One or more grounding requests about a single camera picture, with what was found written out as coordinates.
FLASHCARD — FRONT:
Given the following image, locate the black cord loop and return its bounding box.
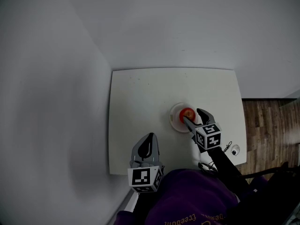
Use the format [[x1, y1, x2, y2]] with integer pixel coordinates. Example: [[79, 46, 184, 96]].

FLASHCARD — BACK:
[[198, 161, 219, 173]]

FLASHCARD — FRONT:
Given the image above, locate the black bag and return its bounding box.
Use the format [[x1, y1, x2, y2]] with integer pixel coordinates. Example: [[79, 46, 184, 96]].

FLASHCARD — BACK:
[[226, 162, 300, 225]]

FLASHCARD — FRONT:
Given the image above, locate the white plate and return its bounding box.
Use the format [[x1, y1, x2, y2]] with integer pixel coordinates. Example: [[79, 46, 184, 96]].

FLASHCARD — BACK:
[[169, 102, 203, 134]]

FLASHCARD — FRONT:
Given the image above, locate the red apple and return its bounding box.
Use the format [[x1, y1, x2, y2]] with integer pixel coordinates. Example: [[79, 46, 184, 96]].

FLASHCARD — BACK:
[[179, 107, 195, 124]]

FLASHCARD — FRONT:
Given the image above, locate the white panel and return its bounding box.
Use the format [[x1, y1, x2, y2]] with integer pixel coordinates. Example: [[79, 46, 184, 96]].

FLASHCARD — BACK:
[[120, 190, 139, 213]]

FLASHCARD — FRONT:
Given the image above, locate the glass panel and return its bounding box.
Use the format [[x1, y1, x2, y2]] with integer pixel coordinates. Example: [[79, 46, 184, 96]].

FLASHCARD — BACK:
[[278, 90, 300, 109]]

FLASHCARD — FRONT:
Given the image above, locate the person's right forearm black sleeve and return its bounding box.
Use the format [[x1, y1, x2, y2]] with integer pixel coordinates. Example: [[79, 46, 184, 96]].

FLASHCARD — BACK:
[[207, 146, 249, 190]]

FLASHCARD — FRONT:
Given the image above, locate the black strap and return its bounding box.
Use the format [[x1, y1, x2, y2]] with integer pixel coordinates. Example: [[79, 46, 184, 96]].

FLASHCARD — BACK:
[[240, 166, 290, 179]]

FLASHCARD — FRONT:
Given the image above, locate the person's purple sweater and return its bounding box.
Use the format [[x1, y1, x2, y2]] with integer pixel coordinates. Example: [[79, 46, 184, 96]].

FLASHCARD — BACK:
[[114, 168, 240, 225]]

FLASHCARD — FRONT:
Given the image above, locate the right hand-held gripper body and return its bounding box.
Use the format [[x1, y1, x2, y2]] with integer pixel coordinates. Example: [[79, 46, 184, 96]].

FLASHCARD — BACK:
[[190, 122, 223, 154]]

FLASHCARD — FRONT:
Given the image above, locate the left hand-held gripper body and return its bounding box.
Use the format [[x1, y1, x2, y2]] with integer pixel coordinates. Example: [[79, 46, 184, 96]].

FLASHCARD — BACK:
[[127, 159, 165, 194]]

